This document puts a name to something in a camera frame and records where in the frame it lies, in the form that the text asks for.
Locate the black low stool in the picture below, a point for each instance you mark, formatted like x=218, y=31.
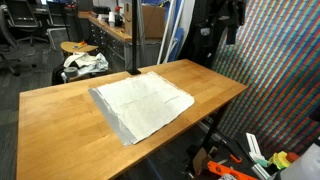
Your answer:
x=56, y=75

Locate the red round cap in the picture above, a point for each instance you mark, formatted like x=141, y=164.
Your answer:
x=292, y=157

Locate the red spray bottle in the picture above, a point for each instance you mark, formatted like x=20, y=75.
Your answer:
x=118, y=15

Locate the white woven towel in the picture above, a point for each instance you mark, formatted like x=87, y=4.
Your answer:
x=143, y=103

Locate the white cloth pile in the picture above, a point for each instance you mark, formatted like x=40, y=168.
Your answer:
x=86, y=61

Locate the white plastic bracket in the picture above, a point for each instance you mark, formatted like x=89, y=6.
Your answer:
x=255, y=146

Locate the white plastic bucket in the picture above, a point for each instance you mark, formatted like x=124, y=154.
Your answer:
x=303, y=166

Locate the white pole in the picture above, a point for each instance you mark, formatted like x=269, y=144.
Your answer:
x=177, y=20
x=166, y=31

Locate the folded cardboard piece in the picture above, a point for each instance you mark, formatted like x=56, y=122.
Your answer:
x=200, y=160

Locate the blue floor tape strip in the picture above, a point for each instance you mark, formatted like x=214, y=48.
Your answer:
x=154, y=170

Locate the aluminium rail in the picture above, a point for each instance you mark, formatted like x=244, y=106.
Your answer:
x=204, y=126

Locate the yellow green plastic part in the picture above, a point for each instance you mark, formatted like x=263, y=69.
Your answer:
x=279, y=160

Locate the round wooden side table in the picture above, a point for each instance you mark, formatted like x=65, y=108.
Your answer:
x=70, y=47

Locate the large cardboard box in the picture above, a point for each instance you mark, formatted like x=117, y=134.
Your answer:
x=153, y=21

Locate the wood topped workbench cabinet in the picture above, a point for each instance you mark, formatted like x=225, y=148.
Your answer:
x=113, y=46

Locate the black table leg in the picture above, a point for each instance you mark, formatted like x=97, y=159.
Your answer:
x=216, y=128

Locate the orange spirit level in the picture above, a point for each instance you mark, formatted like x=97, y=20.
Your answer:
x=226, y=170

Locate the black hanging cloth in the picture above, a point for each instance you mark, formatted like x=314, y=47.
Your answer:
x=206, y=30

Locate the grey duct tape roll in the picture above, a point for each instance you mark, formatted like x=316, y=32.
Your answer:
x=70, y=71

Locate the black office chair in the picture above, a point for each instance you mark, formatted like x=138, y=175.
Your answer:
x=23, y=15
x=6, y=36

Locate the grey duct tape strip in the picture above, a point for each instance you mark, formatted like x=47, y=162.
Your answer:
x=111, y=118

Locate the yellow red small tool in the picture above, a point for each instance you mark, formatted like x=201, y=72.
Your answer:
x=80, y=44

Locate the white cup stack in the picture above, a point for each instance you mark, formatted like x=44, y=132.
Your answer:
x=111, y=19

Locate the black pole stand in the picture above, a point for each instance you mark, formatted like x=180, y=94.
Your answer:
x=134, y=33

